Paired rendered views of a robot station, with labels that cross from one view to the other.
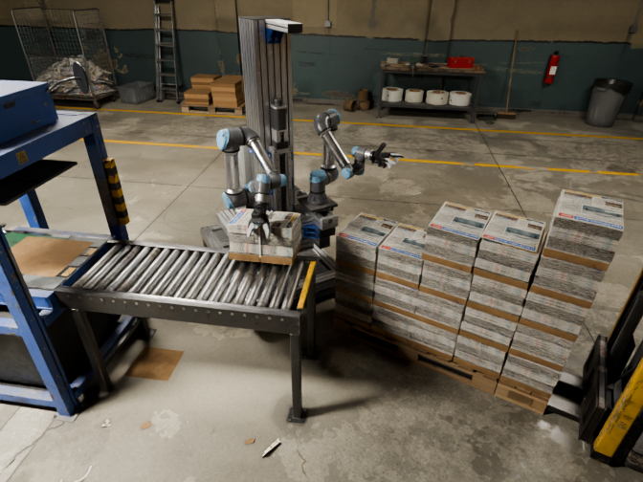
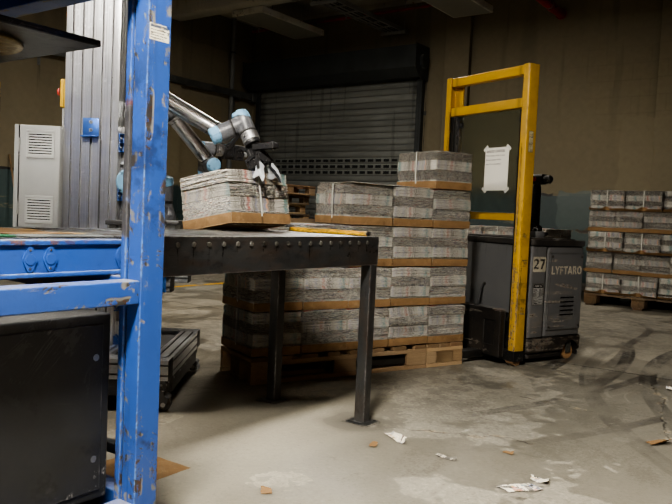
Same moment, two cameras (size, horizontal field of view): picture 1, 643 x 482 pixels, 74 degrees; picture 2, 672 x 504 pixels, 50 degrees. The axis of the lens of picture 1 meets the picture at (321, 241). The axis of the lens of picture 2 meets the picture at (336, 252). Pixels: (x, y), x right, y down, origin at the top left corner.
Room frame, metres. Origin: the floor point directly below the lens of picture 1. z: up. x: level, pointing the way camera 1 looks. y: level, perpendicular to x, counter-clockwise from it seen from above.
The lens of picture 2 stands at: (0.37, 2.90, 0.89)
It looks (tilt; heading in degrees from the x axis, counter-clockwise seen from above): 3 degrees down; 297
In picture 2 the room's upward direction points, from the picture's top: 3 degrees clockwise
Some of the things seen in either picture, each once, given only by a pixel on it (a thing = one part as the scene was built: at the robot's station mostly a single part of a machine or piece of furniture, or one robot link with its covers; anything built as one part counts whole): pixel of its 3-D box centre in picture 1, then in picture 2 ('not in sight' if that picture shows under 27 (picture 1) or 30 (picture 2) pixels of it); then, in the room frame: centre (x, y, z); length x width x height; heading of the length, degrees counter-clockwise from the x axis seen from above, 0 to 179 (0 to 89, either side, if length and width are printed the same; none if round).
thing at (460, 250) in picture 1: (457, 235); (353, 205); (2.20, -0.81, 0.95); 0.38 x 0.29 x 0.23; 150
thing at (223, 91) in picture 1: (217, 93); not in sight; (8.62, 2.06, 0.28); 1.20 x 0.83 x 0.57; 82
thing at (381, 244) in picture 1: (423, 297); (329, 296); (2.27, -0.69, 0.42); 1.17 x 0.39 x 0.83; 61
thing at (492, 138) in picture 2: not in sight; (488, 161); (1.69, -1.72, 1.27); 0.57 x 0.01 x 0.65; 151
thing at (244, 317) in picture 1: (175, 309); (271, 253); (1.74, 0.76, 0.74); 1.34 x 0.05 x 0.12; 82
